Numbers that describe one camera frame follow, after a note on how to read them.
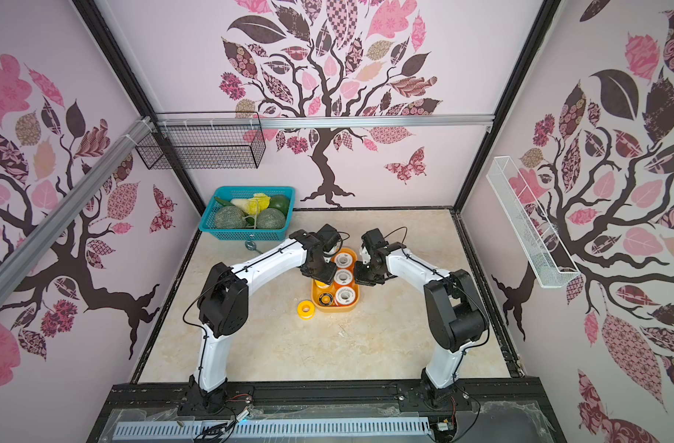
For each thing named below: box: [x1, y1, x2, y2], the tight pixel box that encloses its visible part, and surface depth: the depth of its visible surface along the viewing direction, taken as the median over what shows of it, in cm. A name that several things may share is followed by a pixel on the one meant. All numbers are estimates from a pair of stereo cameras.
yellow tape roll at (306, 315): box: [296, 299, 317, 321], surface depth 91 cm
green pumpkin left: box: [214, 205, 247, 229], surface depth 105 cm
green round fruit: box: [268, 193, 290, 219], surface depth 113 cm
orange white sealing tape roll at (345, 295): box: [334, 286, 357, 306], surface depth 91 cm
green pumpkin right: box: [256, 207, 287, 230], surface depth 106 cm
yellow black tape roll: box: [318, 292, 334, 307], surface depth 94 cm
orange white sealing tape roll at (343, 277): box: [333, 268, 354, 287], surface depth 94 cm
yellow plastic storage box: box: [311, 247, 361, 313], surface depth 92 cm
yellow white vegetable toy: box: [229, 192, 271, 216], surface depth 116 cm
